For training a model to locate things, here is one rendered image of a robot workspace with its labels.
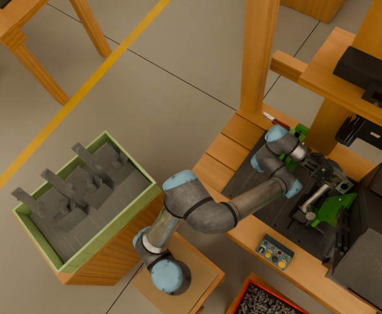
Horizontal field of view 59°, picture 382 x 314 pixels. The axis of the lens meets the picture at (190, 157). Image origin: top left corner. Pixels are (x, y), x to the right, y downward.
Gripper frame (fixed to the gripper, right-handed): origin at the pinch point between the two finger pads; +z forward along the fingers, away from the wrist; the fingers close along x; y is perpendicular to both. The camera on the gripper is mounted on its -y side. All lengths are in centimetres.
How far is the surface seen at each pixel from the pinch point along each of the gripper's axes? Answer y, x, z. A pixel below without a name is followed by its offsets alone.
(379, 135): 7.3, 22.7, -7.5
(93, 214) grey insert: -5, -94, -75
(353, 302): 6, -36, 39
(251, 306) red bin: 14, -65, 8
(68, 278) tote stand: 14, -120, -64
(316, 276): 1.7, -39.7, 23.2
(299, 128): -21.4, 2.2, -22.2
